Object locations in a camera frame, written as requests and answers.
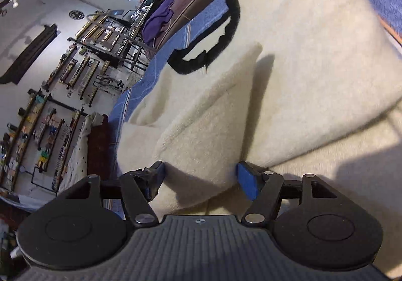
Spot purple cloth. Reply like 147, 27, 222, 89
143, 0, 176, 45

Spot cream and black knit sweater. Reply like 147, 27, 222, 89
117, 0, 402, 217

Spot dark red cushion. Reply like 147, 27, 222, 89
86, 114, 119, 179

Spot black metal rack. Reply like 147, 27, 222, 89
75, 10, 152, 75

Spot long black wall shelf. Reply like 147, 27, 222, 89
0, 24, 59, 86

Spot wall racks of small goods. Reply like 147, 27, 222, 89
0, 9, 132, 194

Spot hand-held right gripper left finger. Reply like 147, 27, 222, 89
57, 161, 166, 228

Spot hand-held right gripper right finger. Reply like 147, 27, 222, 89
237, 161, 338, 226

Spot white polka-dot cloth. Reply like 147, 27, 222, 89
58, 111, 104, 194

